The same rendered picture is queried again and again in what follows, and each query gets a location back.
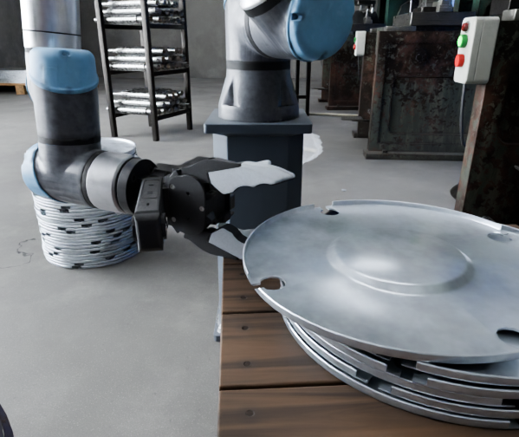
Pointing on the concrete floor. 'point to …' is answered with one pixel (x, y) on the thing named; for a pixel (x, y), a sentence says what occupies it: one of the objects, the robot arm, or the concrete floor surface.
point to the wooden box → (302, 381)
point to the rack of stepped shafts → (145, 61)
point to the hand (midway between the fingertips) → (281, 220)
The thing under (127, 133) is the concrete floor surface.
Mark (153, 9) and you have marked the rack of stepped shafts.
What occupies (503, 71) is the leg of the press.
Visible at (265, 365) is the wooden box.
